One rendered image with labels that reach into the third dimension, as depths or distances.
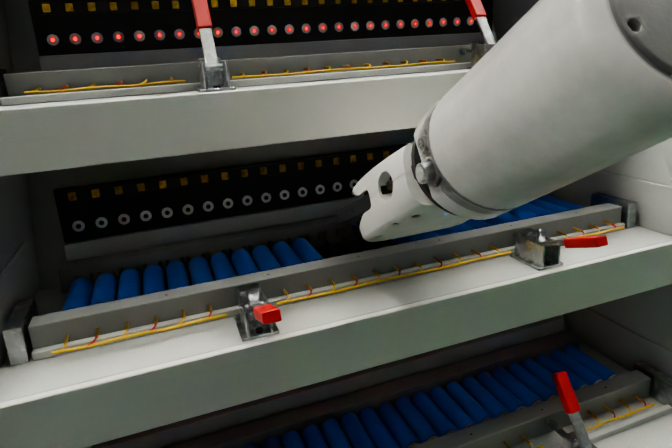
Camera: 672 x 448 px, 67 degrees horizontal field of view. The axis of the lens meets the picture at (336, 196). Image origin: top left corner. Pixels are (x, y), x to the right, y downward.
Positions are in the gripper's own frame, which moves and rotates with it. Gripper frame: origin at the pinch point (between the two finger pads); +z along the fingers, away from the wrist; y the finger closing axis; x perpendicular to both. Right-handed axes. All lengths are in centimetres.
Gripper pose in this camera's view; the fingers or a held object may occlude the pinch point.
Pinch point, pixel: (383, 219)
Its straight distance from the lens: 48.9
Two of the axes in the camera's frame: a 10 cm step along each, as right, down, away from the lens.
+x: -2.3, -9.4, 2.3
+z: -2.7, 2.9, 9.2
